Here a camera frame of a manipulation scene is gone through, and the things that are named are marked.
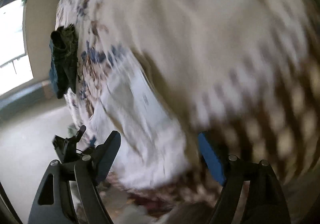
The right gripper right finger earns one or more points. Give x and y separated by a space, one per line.
264 199

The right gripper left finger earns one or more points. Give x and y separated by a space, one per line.
53 201

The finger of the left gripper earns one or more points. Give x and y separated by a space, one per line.
80 133

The white pants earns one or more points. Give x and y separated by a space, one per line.
154 147

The left striped curtain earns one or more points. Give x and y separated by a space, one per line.
25 98

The checkered bed sheet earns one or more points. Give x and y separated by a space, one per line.
250 138

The folded dark denim jeans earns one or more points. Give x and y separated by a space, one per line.
63 65

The floral bed quilt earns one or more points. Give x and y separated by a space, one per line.
108 28

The window with white frame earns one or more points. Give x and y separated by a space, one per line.
15 64

